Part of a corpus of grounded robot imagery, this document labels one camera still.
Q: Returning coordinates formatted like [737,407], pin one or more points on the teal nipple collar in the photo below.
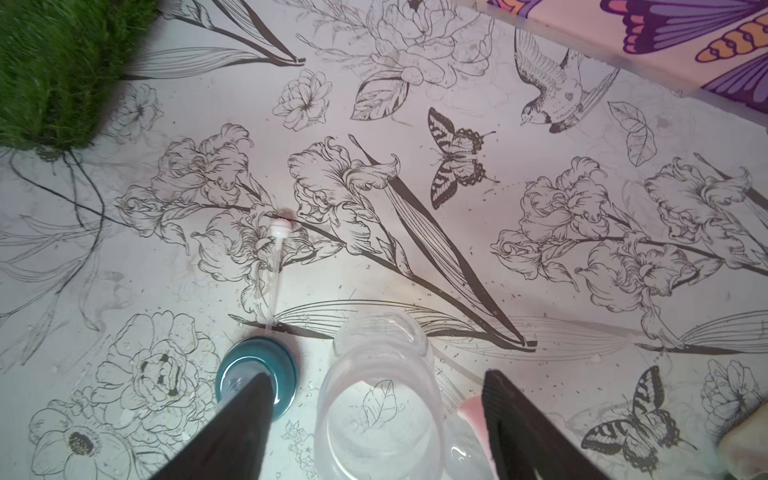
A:
[255,356]

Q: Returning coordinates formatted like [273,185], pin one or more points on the white straw piece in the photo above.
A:
[280,229]

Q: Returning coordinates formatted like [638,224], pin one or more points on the green artificial grass mat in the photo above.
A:
[60,63]

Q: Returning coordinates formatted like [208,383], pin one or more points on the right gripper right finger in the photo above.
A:
[524,444]

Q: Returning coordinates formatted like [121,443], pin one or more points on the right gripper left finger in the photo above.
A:
[233,444]

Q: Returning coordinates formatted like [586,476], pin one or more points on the clear baby bottle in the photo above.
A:
[465,458]
[380,410]

